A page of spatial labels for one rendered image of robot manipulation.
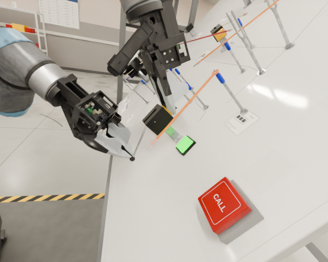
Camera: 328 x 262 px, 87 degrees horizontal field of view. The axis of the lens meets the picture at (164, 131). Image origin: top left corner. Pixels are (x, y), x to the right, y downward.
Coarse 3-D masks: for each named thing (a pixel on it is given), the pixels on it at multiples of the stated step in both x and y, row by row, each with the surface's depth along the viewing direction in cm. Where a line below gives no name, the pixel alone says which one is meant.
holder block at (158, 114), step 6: (156, 108) 40; (162, 108) 38; (150, 114) 40; (156, 114) 38; (162, 114) 38; (168, 114) 39; (144, 120) 40; (150, 120) 38; (156, 120) 38; (162, 120) 39; (168, 120) 39; (150, 126) 38; (156, 126) 39; (162, 126) 39; (156, 132) 39
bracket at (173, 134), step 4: (164, 128) 41; (168, 128) 41; (172, 128) 42; (168, 132) 42; (172, 132) 42; (176, 132) 42; (172, 136) 42; (176, 136) 43; (180, 136) 42; (176, 140) 42
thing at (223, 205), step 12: (228, 180) 22; (216, 192) 22; (228, 192) 21; (204, 204) 22; (216, 204) 21; (228, 204) 20; (240, 204) 19; (216, 216) 20; (228, 216) 19; (240, 216) 19; (216, 228) 19
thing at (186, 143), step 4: (188, 136) 39; (184, 140) 38; (188, 140) 37; (192, 140) 37; (180, 144) 39; (184, 144) 38; (188, 144) 37; (192, 144) 36; (176, 148) 39; (180, 148) 38; (184, 148) 37; (188, 148) 36; (180, 152) 38; (184, 152) 37
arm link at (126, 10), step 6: (120, 0) 30; (126, 0) 29; (132, 0) 29; (138, 0) 29; (144, 0) 29; (150, 0) 30; (156, 0) 30; (126, 6) 30; (132, 6) 30; (138, 6) 30; (126, 12) 32
